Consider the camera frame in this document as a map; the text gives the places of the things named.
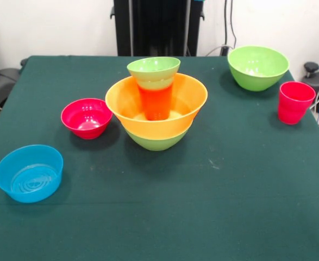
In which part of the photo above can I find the small blue plastic bowl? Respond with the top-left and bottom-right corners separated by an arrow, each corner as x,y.
0,144 -> 64,204

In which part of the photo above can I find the red plastic cup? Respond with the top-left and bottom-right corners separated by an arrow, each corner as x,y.
277,81 -> 317,126

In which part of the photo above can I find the black cable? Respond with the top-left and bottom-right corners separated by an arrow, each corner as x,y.
223,0 -> 229,47
229,0 -> 237,47

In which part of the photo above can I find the orange plastic cup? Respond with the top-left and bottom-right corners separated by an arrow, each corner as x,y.
137,83 -> 174,121

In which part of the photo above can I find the small pink plastic bowl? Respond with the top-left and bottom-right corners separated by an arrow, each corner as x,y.
60,98 -> 113,140

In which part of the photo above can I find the black round knob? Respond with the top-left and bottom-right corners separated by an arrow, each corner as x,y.
303,61 -> 319,79

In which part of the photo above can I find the small green plastic bowl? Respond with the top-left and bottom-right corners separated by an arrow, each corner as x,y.
126,56 -> 181,90

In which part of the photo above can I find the black chair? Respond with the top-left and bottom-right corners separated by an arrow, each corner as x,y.
0,35 -> 21,109

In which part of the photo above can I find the dark green table cloth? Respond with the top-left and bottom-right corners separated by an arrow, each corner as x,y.
0,55 -> 319,261

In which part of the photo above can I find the grey cable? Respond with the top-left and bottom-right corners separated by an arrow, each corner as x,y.
205,45 -> 225,57

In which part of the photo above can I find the large green plastic bowl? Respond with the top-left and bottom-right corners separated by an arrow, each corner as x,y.
227,45 -> 290,92
125,127 -> 190,152

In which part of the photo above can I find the large orange plastic bowl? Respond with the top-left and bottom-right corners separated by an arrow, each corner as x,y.
105,72 -> 208,141

